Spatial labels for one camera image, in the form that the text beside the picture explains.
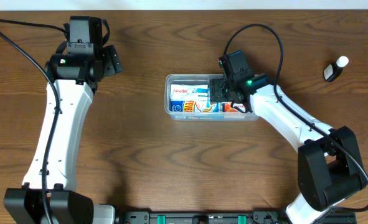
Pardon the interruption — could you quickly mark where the blue fever patch box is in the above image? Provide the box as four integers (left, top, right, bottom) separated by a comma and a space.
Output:
170, 98, 224, 113

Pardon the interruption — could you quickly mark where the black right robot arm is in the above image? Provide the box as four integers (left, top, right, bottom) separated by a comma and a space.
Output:
209, 74, 368, 223

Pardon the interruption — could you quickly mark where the black mounting rail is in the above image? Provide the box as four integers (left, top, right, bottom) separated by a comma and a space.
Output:
118, 210, 357, 224

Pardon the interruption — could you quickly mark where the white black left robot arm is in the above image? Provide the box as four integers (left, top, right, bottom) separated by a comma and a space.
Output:
4, 43, 123, 223

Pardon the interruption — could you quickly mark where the red Panadol ActiFast box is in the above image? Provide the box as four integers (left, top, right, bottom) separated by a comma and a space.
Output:
222, 102, 246, 113

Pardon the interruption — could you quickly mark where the white blue Panadol box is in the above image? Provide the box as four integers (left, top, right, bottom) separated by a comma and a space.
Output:
170, 84, 209, 101

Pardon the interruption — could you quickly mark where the clear plastic container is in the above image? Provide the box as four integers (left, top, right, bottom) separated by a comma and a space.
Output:
164, 74, 258, 121

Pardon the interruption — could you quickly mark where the dark syrup bottle white cap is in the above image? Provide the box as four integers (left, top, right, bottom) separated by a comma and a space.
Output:
323, 56, 349, 82

